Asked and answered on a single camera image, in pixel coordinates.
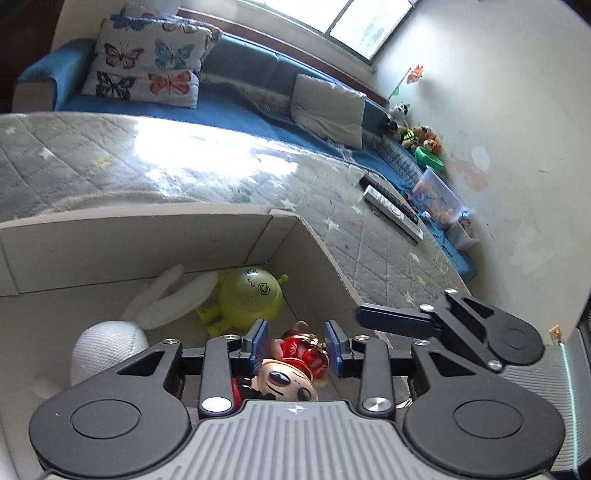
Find plain grey pillow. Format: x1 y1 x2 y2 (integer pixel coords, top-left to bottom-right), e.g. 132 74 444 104
290 74 368 149

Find green alien toy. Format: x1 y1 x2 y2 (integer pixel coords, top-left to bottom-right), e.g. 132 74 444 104
196 268 289 337

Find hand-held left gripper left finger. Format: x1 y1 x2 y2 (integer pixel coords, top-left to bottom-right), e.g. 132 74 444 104
115 318 269 418

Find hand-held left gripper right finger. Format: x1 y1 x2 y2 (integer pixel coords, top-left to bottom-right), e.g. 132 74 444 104
324 320 478 420

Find green plastic bowl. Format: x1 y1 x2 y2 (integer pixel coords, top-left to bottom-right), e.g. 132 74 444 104
414 147 447 172

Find colourful pinwheel on stick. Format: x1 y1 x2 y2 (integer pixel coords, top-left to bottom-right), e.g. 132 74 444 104
388 65 426 100

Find grey cardboard box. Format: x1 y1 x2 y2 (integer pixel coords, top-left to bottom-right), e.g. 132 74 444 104
0 204 402 480

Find white plush rabbit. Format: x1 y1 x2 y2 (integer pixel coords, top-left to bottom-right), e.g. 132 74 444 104
32 265 218 400

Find clear plastic toy container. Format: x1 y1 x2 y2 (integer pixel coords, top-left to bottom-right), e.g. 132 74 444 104
412 167 464 228

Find window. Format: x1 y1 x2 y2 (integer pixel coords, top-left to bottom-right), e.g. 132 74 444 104
178 0 423 70

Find brown-haired doll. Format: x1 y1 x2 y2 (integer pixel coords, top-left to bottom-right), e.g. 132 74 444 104
257 320 331 403

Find large butterfly print pillow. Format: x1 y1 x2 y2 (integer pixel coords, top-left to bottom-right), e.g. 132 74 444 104
95 4 223 77

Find white remote control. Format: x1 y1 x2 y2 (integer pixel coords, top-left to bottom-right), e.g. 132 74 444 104
363 185 424 243

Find black and white plush toy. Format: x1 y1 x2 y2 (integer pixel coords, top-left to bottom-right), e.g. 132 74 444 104
385 102 411 134

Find blue sofa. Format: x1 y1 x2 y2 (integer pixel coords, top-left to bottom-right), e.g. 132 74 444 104
11 31 478 283

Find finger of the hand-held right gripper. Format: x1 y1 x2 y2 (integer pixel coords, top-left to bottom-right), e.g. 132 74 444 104
355 288 505 374

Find small clear plastic box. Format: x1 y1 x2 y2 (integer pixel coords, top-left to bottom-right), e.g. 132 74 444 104
445 216 479 251

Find brown plush in green vest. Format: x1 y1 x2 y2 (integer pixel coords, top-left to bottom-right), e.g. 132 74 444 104
399 126 428 150

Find black remote control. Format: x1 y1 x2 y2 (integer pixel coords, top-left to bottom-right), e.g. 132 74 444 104
359 173 419 217

